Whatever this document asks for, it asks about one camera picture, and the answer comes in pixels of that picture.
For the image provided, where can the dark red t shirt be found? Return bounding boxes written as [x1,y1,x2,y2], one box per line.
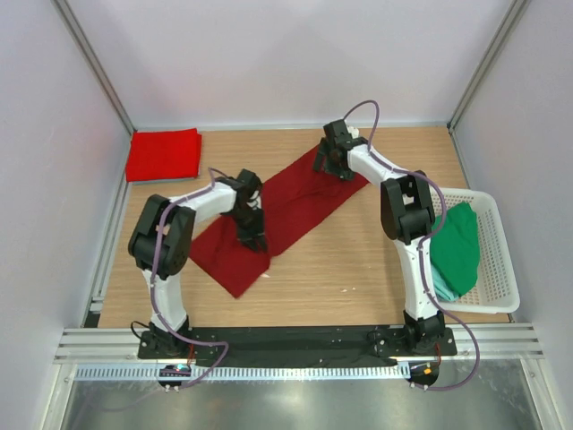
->
[190,148,368,298]

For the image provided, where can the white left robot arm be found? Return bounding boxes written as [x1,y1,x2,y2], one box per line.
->
[128,169,267,358]

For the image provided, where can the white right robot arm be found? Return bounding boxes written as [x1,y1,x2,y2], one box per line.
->
[313,119,445,350]

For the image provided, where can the folded bright red t shirt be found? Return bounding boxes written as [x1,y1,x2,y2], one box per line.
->
[124,128,202,183]

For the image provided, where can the green t shirt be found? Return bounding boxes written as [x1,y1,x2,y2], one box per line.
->
[430,202,481,296]

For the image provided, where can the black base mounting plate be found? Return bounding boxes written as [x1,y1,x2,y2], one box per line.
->
[137,325,458,368]

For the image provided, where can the light teal t shirt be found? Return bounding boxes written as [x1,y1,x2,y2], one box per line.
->
[432,265,462,302]

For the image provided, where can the white plastic basket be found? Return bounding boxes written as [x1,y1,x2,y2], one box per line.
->
[439,188,520,314]

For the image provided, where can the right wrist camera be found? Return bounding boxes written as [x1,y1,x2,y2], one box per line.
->
[347,126,360,139]

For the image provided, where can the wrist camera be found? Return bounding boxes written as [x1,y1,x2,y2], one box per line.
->
[246,186,262,211]
[347,126,360,139]

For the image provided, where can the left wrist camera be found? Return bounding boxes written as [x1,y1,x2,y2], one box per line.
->
[246,186,262,211]

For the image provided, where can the white slotted cable duct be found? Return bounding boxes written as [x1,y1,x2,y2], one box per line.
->
[74,363,410,383]

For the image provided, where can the aluminium frame rail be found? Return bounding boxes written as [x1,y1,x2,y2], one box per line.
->
[56,323,543,367]

